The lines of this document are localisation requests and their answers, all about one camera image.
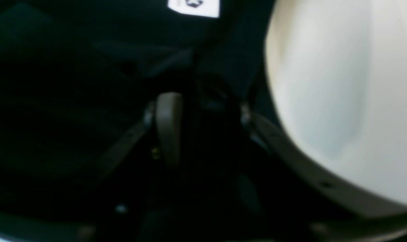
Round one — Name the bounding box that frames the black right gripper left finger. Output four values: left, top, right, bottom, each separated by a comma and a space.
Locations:
96, 92, 183, 180

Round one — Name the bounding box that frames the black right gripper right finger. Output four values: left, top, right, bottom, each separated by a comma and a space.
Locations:
240, 103, 407, 242

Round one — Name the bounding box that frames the black T-shirt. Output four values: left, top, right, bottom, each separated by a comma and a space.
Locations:
0, 0, 274, 242

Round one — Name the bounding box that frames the white clothing label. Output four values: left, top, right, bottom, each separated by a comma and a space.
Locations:
167, 0, 221, 18

